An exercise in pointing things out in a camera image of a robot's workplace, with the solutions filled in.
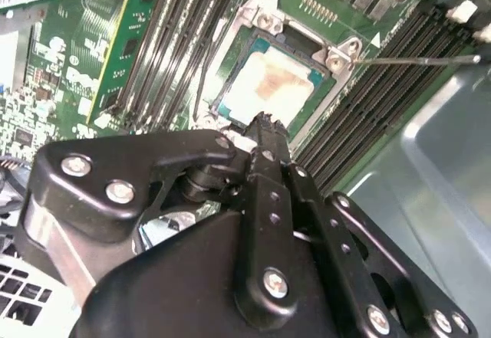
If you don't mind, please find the metal wire locking lever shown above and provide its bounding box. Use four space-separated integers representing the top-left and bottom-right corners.
193 18 229 124
351 54 483 65

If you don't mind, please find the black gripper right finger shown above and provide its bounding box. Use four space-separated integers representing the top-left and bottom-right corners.
270 116 480 338

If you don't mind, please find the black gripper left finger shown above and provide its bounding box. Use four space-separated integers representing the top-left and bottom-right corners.
17 112 301 322

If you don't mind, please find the silver CPU chip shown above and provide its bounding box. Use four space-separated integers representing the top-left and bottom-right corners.
213 33 338 139

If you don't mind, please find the metal socket cover frame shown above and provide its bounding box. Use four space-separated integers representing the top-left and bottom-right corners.
138 203 222 249

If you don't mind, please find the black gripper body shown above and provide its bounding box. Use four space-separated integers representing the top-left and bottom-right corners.
68 211 369 338

